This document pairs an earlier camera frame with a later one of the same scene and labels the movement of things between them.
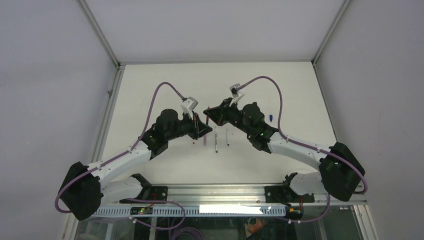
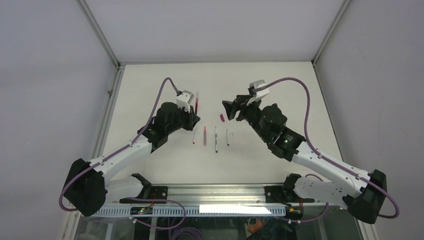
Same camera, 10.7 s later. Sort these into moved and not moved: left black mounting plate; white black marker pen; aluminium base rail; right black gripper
Moved: right black gripper
Not moved: white black marker pen; left black mounting plate; aluminium base rail
